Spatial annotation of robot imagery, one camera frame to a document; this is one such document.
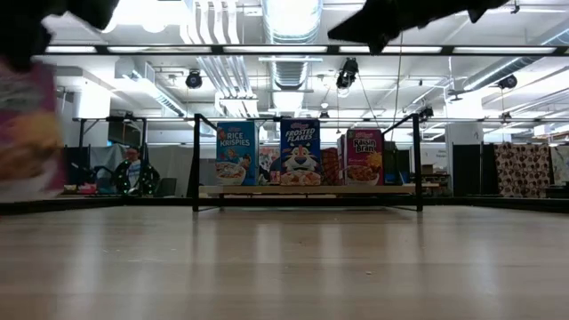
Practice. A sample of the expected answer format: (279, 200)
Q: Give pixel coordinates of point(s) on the black partition panel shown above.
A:
(77, 166)
(462, 169)

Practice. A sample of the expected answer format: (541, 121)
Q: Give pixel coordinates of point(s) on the cardboard box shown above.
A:
(427, 169)

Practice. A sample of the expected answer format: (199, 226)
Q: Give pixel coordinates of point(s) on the dark monitor screen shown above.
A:
(124, 133)

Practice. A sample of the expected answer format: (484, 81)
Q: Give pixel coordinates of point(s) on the silver ventilation duct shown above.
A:
(511, 66)
(291, 26)

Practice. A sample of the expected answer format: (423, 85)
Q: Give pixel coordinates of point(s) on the black horizontal rig beam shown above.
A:
(101, 49)

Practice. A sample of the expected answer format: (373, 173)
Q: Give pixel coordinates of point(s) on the brown patterned cloth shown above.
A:
(522, 171)

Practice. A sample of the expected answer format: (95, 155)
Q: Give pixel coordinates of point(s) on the light blue Rice Krispies box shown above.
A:
(235, 153)

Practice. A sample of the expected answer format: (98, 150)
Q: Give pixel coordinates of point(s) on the grey cloth cover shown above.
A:
(104, 155)

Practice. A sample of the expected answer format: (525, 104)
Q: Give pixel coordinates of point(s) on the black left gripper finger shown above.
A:
(22, 40)

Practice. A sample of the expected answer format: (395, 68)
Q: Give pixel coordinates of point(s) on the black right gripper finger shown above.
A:
(378, 26)

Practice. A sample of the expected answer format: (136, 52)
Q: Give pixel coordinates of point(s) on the dark blue Frosted Flakes box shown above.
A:
(300, 151)

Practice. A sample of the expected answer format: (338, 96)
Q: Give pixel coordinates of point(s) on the person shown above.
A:
(132, 155)

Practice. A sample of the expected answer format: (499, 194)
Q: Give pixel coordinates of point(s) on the magenta Raisin Bran box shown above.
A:
(364, 155)
(26, 133)

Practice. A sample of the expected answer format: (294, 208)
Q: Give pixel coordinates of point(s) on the pale patterned cloth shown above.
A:
(561, 164)

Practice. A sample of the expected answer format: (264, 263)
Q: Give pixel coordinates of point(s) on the black rig camera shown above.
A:
(349, 69)

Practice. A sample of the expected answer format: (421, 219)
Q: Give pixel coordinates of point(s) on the black round camera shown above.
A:
(194, 80)
(507, 82)

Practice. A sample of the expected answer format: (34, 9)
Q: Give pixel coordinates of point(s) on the black aluminium table frame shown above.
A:
(89, 203)

